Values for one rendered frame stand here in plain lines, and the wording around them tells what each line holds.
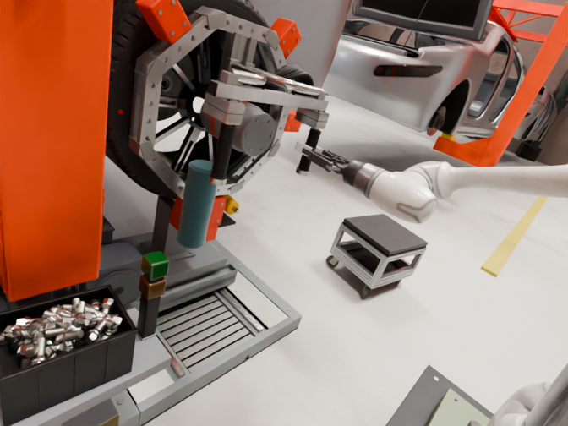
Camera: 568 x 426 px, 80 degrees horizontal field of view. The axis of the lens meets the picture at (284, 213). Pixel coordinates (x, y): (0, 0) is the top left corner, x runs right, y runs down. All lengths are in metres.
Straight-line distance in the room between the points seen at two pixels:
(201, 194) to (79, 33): 0.49
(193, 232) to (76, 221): 0.37
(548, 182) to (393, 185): 0.31
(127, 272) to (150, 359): 0.38
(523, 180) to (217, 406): 1.09
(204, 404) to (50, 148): 0.93
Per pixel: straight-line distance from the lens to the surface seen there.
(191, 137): 1.17
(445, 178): 1.01
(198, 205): 0.99
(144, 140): 0.97
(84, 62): 0.67
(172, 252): 1.44
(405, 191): 0.89
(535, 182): 0.83
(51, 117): 0.68
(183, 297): 1.44
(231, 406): 1.32
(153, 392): 1.22
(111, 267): 1.11
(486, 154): 4.39
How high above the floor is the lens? 1.08
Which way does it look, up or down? 25 degrees down
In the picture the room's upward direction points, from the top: 18 degrees clockwise
